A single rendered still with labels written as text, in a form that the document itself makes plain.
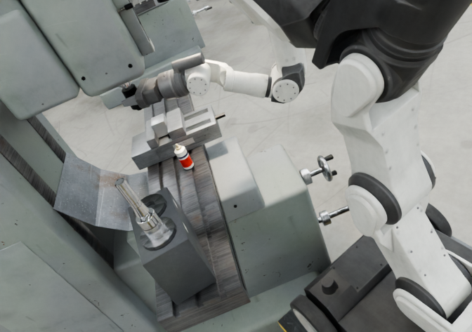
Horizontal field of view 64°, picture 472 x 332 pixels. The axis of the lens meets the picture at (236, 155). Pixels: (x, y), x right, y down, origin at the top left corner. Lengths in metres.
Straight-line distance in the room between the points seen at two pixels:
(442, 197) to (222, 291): 1.52
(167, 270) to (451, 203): 1.65
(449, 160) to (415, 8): 1.94
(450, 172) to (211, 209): 1.55
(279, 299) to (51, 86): 1.24
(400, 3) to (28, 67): 0.89
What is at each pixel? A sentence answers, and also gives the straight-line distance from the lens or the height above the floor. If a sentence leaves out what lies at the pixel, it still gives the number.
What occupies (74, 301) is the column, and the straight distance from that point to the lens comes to 1.56.
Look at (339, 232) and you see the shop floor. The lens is 2.16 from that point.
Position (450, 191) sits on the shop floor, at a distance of 2.31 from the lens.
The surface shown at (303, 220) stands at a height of 0.55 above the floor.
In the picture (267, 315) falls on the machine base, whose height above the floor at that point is 0.20.
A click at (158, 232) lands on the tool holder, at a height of 1.12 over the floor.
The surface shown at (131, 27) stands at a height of 1.43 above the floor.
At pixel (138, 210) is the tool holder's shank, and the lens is 0.87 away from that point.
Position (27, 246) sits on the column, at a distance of 1.36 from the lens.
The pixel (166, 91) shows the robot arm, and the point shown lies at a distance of 1.18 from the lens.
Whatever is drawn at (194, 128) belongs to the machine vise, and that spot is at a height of 0.97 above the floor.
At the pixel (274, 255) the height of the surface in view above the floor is 0.41.
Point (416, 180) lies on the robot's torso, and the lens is 0.92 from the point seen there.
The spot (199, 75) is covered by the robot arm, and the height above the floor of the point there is 1.26.
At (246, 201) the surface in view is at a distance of 1.36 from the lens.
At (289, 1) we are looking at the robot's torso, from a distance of 0.68.
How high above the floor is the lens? 1.72
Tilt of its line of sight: 37 degrees down
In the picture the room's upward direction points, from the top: 24 degrees counter-clockwise
